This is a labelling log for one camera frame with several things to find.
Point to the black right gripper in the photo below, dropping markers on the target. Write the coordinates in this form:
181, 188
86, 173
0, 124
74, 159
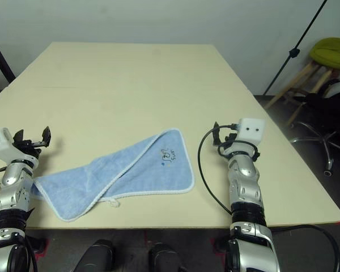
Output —
229, 139

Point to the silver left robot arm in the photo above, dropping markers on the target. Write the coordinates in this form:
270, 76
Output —
14, 181

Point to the black right robot foot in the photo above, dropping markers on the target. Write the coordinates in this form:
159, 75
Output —
165, 256

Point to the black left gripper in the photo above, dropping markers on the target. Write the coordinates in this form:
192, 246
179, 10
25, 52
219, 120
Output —
31, 147

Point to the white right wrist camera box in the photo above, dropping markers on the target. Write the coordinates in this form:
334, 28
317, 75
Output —
250, 130

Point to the wooden stool with green cushion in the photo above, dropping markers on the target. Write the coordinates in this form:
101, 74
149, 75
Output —
331, 52

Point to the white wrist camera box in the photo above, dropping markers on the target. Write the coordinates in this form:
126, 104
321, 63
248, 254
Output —
0, 141
250, 130

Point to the light blue terry towel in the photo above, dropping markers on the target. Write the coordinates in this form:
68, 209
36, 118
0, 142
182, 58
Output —
130, 175

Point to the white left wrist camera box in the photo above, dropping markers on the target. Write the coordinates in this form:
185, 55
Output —
0, 141

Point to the black left robot foot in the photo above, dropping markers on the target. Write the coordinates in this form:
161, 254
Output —
95, 255

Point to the black robot foot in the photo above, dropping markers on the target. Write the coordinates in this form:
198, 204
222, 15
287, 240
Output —
165, 256
95, 255

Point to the black-framed side table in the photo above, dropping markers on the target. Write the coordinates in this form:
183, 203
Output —
4, 66

